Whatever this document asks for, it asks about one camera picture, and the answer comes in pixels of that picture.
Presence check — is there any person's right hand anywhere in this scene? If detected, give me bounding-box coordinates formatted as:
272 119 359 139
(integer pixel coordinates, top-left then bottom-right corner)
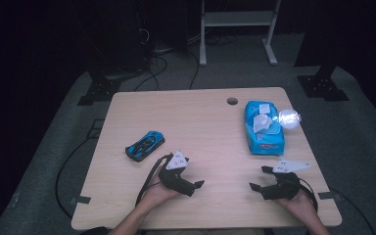
275 189 319 223

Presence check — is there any right hand-held gripper cable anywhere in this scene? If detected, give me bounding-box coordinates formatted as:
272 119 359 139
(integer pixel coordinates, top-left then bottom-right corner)
297 176 319 213

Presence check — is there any blue wet wipes pack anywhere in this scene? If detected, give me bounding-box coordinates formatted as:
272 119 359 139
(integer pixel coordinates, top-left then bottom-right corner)
243 99 303 157

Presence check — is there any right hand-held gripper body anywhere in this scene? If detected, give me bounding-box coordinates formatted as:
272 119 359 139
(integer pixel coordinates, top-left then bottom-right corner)
259 158 311 201

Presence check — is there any black stand base plate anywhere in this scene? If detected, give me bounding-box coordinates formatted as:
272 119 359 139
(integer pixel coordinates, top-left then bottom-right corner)
76 76 122 107
297 73 351 103

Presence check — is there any person's left hand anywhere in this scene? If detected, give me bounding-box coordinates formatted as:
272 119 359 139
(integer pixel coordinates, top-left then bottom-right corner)
139 172 184 213

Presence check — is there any left hand-held gripper cable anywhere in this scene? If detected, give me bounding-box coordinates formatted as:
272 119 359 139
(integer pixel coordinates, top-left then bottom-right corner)
134 152 174 208

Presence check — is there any white wire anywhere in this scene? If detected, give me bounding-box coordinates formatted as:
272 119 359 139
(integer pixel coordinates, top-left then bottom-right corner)
138 27 151 46

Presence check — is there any blue toy car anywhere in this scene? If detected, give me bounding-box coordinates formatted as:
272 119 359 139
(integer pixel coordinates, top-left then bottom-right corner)
124 130 166 163

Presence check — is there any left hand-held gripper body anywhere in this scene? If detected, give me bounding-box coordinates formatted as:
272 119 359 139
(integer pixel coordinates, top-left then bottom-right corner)
158 150 197 198

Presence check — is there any white wet wipe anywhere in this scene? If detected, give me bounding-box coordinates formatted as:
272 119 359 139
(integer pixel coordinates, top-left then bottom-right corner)
252 114 274 134

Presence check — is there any looped black floor cable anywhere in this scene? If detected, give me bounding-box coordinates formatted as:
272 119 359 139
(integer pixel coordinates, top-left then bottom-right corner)
132 54 169 93

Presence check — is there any hand-held gripper cable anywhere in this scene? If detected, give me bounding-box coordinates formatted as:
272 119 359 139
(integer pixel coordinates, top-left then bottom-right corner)
134 152 174 208
297 176 319 213

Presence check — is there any dark tape strip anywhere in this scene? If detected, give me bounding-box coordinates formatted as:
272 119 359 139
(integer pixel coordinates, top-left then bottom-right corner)
317 191 345 201
70 195 92 206

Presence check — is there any white metal stand frame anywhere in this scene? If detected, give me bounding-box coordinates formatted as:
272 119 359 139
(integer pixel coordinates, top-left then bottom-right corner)
199 0 282 68

